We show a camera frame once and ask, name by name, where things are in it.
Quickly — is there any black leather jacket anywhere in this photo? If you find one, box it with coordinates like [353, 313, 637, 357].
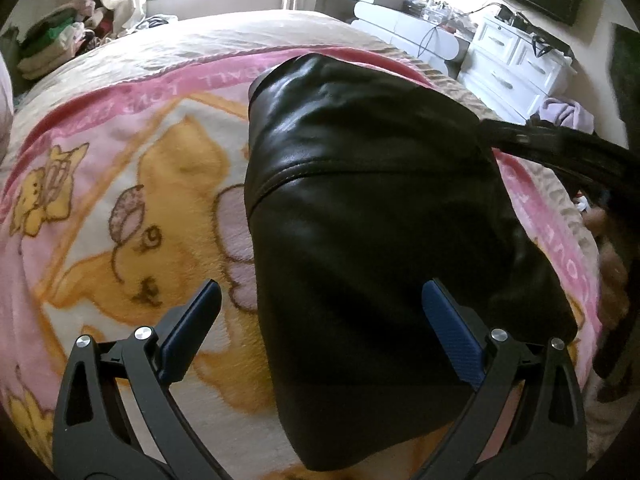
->
[244, 54, 577, 472]

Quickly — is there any folded clothes pile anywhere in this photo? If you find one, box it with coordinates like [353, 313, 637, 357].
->
[17, 0, 114, 81]

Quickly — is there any right hand thumb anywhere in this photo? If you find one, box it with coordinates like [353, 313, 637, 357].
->
[582, 207, 629, 330]

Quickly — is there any lilac cloth on chair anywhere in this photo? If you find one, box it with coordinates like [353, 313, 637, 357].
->
[538, 98, 594, 134]

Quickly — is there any white drawer dresser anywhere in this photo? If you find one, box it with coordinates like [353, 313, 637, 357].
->
[457, 18, 576, 125]

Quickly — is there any white bedside table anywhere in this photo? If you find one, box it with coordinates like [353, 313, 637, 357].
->
[329, 0, 468, 78]

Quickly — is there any pink cartoon bear blanket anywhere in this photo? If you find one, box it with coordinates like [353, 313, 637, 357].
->
[1, 48, 601, 479]

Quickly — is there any beige bed sheet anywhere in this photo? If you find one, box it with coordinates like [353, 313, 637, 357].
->
[8, 8, 601, 271]

